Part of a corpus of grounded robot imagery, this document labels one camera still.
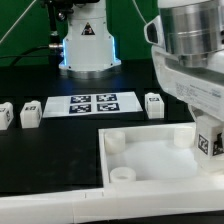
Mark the white square tabletop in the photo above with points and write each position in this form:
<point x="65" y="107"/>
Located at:
<point x="154" y="154"/>

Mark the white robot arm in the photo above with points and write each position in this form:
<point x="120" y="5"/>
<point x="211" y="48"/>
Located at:
<point x="187" y="39"/>

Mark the white sheet with tags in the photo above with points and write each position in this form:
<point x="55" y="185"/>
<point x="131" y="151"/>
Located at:
<point x="91" y="104"/>

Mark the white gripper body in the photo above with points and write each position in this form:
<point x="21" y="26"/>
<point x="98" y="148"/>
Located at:
<point x="202" y="88"/>

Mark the white obstacle fence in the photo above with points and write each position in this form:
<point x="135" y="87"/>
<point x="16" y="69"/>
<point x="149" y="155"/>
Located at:
<point x="116" y="201"/>

